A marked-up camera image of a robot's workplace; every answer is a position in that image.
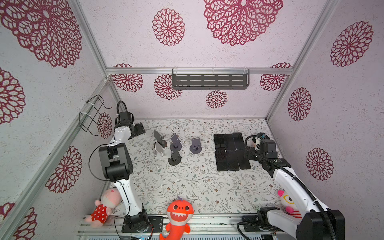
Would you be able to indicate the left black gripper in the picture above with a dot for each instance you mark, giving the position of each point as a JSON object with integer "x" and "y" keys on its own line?
{"x": 140, "y": 128}

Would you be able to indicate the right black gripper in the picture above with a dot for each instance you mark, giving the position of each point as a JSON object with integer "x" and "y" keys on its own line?
{"x": 251, "y": 156}

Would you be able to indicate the white stand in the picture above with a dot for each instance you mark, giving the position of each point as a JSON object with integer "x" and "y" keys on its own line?
{"x": 160, "y": 151}

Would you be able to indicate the black phone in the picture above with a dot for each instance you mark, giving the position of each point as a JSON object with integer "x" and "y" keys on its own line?
{"x": 221, "y": 161}
{"x": 239, "y": 141}
{"x": 243, "y": 160}
{"x": 219, "y": 142}

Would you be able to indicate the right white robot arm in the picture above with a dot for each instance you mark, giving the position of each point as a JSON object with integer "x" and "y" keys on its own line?
{"x": 318, "y": 221}

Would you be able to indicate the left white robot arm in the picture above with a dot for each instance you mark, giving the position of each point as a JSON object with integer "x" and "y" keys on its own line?
{"x": 117, "y": 167}

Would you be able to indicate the black front left stand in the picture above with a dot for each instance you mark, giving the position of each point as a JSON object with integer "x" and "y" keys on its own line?
{"x": 175, "y": 158}

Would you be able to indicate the purple back middle stand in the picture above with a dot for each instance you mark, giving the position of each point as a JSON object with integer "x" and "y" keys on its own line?
{"x": 196, "y": 147}

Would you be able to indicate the pink striped panda plush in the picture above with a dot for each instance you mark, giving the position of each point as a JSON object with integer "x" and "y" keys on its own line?
{"x": 289, "y": 205}

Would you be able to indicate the red mushroom plush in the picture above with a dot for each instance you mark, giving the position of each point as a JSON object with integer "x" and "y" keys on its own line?
{"x": 110, "y": 199}

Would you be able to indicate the red shark plush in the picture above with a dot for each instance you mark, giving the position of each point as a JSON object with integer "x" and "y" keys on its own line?
{"x": 179, "y": 213}

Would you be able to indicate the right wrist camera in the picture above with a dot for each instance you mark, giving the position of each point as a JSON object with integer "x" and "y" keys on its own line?
{"x": 265, "y": 146}

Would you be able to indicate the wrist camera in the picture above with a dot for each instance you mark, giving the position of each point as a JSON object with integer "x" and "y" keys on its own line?
{"x": 124, "y": 119}
{"x": 265, "y": 146}

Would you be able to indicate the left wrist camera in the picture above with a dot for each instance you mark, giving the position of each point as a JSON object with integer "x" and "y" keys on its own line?
{"x": 124, "y": 119}

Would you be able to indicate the black wire wall rack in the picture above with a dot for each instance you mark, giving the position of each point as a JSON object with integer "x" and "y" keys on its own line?
{"x": 89, "y": 118}

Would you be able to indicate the dark grey wall shelf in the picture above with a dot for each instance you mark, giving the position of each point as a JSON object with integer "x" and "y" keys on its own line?
{"x": 198, "y": 81}

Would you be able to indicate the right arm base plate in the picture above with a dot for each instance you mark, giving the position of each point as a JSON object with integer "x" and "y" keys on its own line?
{"x": 258, "y": 223}

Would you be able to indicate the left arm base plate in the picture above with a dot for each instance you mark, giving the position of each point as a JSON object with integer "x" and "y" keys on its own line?
{"x": 137, "y": 224}

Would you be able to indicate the aluminium front rail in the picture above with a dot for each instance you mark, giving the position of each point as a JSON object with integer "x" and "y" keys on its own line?
{"x": 200, "y": 224}

